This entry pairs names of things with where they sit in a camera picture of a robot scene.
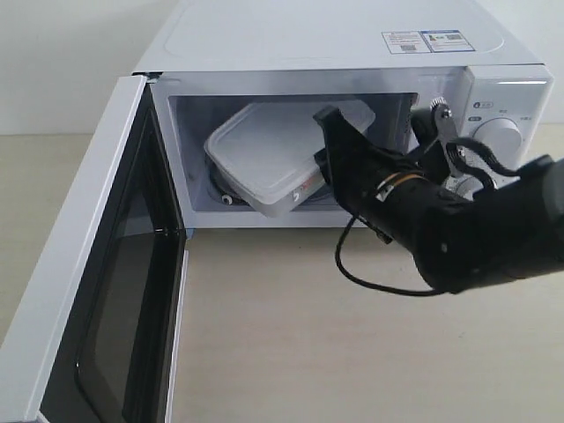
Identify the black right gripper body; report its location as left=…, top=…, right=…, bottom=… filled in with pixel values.
left=333, top=145, right=445, bottom=242

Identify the white plastic lidded container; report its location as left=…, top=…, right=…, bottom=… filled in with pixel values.
left=204, top=100, right=375, bottom=218

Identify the white microwave door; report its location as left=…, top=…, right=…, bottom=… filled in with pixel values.
left=1, top=74, right=188, bottom=422

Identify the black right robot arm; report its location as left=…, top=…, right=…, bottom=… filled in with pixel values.
left=315, top=102, right=563, bottom=297

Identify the white Midea microwave oven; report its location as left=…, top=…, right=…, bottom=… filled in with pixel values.
left=135, top=1, right=553, bottom=230

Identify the upper white power knob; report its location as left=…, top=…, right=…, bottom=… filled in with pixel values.
left=473, top=118, right=523, bottom=165

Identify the blue white label sticker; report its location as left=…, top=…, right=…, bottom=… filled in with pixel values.
left=382, top=30, right=475, bottom=55

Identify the glass turntable with ring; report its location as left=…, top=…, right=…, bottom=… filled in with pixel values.
left=209, top=165, right=332, bottom=205

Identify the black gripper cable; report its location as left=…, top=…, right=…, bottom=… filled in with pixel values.
left=334, top=214, right=442, bottom=296

